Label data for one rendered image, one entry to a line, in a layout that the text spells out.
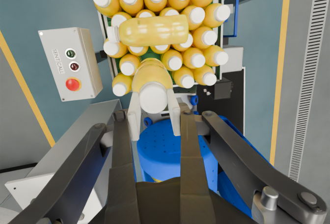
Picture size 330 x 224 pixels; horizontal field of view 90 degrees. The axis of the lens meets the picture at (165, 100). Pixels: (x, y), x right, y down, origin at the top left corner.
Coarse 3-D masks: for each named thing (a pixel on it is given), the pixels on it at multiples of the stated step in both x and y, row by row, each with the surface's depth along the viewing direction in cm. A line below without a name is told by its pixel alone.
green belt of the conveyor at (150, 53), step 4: (144, 8) 61; (164, 8) 61; (184, 8) 62; (108, 20) 61; (108, 24) 62; (212, 28) 65; (148, 48) 66; (128, 52) 66; (148, 52) 66; (152, 52) 71; (144, 56) 67; (148, 56) 67; (152, 56) 67; (156, 56) 67; (116, 60) 66; (160, 60) 68; (116, 64) 67; (168, 72) 70; (172, 80) 71
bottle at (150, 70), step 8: (144, 64) 30; (152, 64) 28; (160, 64) 31; (136, 72) 29; (144, 72) 25; (152, 72) 25; (160, 72) 25; (136, 80) 25; (144, 80) 24; (152, 80) 24; (160, 80) 24; (168, 80) 26; (136, 88) 25
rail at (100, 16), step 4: (100, 16) 53; (100, 20) 54; (100, 24) 54; (104, 24) 56; (104, 28) 56; (104, 32) 55; (104, 36) 56; (104, 40) 56; (108, 56) 58; (108, 60) 58; (112, 64) 61; (112, 68) 60; (112, 72) 60; (112, 76) 60; (112, 80) 61
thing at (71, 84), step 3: (66, 81) 47; (69, 81) 47; (72, 81) 47; (75, 81) 47; (66, 84) 47; (69, 84) 47; (72, 84) 47; (75, 84) 47; (78, 84) 48; (69, 87) 48; (72, 87) 48; (75, 87) 48; (78, 87) 48; (72, 90) 48; (75, 90) 48
